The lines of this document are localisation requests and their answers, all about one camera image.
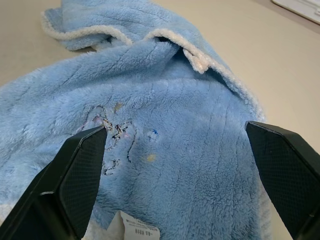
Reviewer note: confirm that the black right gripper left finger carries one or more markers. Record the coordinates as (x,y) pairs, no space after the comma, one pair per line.
(62,185)

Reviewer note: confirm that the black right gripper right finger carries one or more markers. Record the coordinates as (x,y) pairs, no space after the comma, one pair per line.
(287,170)

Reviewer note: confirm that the white care label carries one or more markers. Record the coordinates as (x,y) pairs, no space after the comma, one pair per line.
(136,226)

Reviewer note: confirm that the light blue fleece garment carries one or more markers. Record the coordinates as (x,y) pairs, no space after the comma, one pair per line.
(175,120)

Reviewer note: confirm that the white flat board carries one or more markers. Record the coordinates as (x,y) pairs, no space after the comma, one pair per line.
(301,10)

